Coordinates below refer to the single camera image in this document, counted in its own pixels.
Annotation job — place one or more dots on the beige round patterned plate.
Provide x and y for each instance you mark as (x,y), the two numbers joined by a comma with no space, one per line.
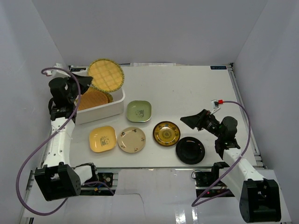
(132,140)

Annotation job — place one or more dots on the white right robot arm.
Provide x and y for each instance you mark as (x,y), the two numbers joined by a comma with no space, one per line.
(259,199)

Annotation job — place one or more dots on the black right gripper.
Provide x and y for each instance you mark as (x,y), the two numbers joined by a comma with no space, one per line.
(201,119)

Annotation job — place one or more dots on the yellow ornate round plate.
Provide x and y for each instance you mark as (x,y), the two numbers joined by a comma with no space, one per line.
(166,133)

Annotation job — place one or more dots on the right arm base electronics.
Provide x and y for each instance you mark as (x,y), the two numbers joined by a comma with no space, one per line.
(204,178)

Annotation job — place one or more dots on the white plastic bin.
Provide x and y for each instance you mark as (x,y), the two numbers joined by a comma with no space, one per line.
(102,111)

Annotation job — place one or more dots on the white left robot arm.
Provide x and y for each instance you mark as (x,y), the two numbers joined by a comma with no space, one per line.
(57,179)

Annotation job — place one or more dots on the black round plate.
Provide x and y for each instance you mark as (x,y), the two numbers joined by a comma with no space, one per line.
(190,150)

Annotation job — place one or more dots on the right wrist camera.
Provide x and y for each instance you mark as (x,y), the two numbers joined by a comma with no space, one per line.
(215,104)

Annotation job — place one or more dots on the round orange woven plate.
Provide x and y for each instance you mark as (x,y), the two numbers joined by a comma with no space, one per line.
(92,99)

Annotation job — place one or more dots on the green square panda dish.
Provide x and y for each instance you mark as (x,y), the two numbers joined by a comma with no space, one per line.
(139,111)

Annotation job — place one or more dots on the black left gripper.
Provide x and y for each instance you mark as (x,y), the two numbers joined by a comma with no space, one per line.
(75,83)

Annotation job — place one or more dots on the yellow square panda dish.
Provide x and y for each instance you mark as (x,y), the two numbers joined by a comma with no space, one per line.
(102,139)

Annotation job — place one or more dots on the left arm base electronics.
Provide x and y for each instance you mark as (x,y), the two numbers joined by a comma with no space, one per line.
(103,186)

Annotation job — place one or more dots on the round green-rimmed bamboo plate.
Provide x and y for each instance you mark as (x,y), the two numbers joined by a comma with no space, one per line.
(107,75)

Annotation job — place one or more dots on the square green-rimmed bamboo tray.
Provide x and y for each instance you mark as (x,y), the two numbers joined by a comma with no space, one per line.
(109,96)

